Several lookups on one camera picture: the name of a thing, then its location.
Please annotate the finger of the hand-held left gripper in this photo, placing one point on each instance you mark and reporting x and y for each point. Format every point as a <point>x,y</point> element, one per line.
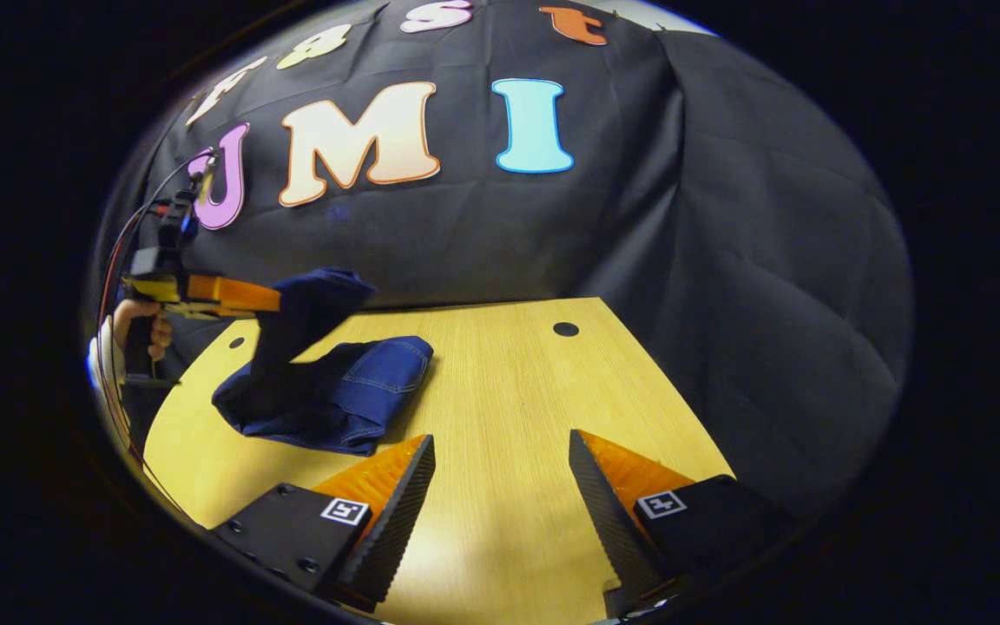
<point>235,295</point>

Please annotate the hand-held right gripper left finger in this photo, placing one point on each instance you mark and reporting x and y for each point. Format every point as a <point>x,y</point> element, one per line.
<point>396,521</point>

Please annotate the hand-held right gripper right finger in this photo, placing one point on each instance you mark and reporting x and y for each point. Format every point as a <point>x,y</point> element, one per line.
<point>608,521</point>

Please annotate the blue jeans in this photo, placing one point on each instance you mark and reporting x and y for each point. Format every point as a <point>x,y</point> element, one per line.
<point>335,391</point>

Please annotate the black backdrop cloth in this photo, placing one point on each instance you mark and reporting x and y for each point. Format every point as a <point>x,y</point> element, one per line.
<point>726,217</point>

